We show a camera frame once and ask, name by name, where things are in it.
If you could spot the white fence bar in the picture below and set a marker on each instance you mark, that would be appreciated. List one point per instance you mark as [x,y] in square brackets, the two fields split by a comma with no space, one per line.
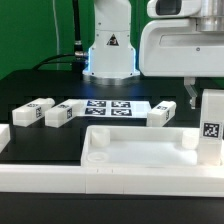
[4,136]
[202,181]

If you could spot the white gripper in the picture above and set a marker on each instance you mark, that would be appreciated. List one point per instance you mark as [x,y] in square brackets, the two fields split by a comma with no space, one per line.
[174,48]

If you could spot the white desk top tray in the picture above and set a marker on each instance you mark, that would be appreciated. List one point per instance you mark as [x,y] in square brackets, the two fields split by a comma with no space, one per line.
[134,146]

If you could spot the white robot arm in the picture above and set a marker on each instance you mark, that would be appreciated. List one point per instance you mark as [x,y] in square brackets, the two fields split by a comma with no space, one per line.
[112,59]

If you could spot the white left fence bar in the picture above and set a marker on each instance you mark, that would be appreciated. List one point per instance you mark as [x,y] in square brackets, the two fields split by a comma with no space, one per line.
[4,136]

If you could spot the black cable post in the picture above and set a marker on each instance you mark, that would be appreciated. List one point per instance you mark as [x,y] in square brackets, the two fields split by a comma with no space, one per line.
[78,65]

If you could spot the white front fence bar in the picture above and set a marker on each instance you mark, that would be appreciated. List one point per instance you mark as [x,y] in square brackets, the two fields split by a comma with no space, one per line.
[202,181]

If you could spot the white marker sheet with tags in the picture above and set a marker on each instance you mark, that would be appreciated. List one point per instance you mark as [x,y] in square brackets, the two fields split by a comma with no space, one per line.
[115,108]

